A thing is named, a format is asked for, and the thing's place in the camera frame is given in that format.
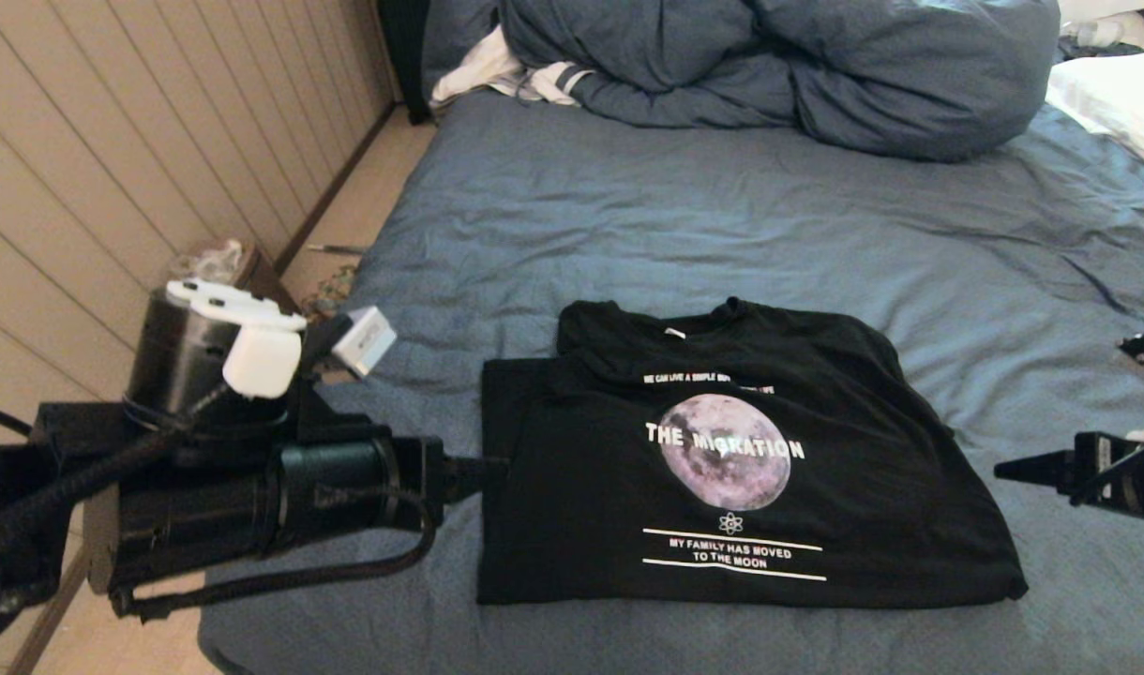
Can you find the brown trash bin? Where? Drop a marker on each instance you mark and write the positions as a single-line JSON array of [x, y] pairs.
[[267, 281]]

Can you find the blue crumpled duvet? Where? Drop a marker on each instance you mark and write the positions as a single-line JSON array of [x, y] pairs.
[[863, 84]]

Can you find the white striped garment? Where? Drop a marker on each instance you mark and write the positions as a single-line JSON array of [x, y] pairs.
[[478, 70]]

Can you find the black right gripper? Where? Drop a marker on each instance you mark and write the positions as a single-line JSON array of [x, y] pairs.
[[1135, 478]]

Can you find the dark bedside furniture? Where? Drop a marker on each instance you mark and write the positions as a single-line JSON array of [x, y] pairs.
[[403, 56]]

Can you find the crumpled plastic bin bag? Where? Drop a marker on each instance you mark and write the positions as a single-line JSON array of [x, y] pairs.
[[211, 261]]

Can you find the white pillow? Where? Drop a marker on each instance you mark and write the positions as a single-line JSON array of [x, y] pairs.
[[1116, 94]]

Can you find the patterned crumpled cloth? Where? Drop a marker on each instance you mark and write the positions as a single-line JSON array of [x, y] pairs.
[[328, 295]]

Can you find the white left wrist camera on bracket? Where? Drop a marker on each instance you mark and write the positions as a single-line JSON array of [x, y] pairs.
[[366, 342]]

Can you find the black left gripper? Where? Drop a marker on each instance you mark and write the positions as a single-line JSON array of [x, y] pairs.
[[347, 492]]

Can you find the black moon print t-shirt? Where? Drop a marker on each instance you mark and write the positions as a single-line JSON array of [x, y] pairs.
[[581, 487]]

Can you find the thin stick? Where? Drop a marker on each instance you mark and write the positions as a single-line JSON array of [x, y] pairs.
[[333, 247]]

